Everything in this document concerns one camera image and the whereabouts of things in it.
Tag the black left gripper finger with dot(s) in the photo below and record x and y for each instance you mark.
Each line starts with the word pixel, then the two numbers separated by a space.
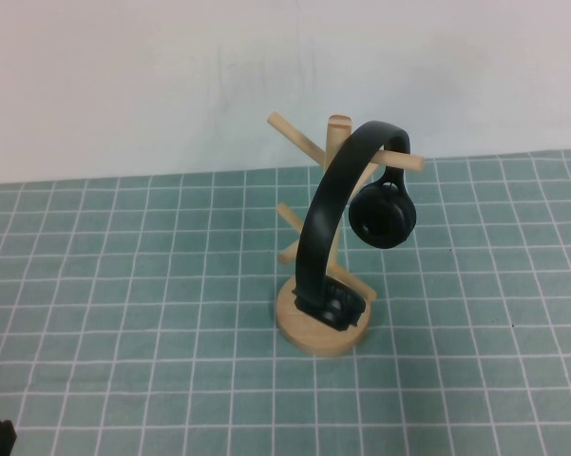
pixel 6 439

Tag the wooden peg headphone stand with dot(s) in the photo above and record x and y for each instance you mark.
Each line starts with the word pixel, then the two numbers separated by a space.
pixel 313 339

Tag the black over-ear headphones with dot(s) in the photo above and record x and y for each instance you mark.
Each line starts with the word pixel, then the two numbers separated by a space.
pixel 324 209

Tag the green white grid tablecloth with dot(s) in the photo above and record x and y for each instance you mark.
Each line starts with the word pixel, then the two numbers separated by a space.
pixel 123 285

